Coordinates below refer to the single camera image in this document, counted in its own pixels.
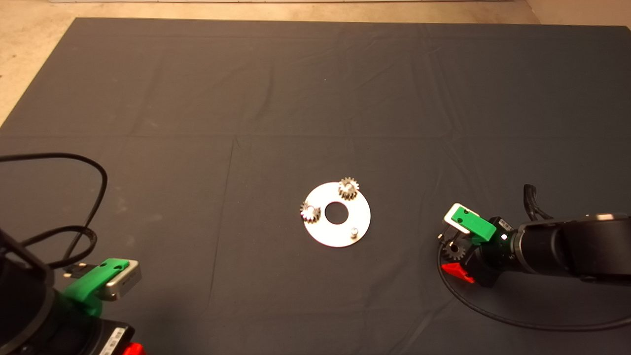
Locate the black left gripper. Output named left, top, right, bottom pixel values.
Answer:
left=86, top=319, right=146, bottom=355

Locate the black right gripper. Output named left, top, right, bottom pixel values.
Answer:
left=441, top=216, right=518, bottom=288

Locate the steel planetary gear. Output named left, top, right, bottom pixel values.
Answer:
left=337, top=177, right=359, bottom=201
left=442, top=241, right=467, bottom=262
left=299, top=201, right=321, bottom=223

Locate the round metal carrier plate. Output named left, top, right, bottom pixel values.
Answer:
left=303, top=181, right=371, bottom=248

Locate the dark grey table cloth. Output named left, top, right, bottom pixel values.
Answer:
left=0, top=17, right=631, bottom=355

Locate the green right camera mount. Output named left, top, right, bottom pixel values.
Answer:
left=452, top=206, right=497, bottom=246

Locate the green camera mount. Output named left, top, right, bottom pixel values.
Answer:
left=63, top=258, right=130, bottom=316
left=452, top=206, right=497, bottom=246

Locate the silver right camera box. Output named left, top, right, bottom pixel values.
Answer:
left=444, top=203, right=480, bottom=235

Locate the silver camera box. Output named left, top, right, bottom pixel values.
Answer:
left=444, top=203, right=480, bottom=235
left=101, top=260, right=142, bottom=301

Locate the silver left camera box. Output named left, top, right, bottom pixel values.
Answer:
left=101, top=260, right=142, bottom=301

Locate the green left camera mount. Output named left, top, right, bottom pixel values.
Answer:
left=63, top=258, right=130, bottom=316

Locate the black left camera cable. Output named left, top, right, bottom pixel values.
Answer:
left=0, top=153, right=108, bottom=267

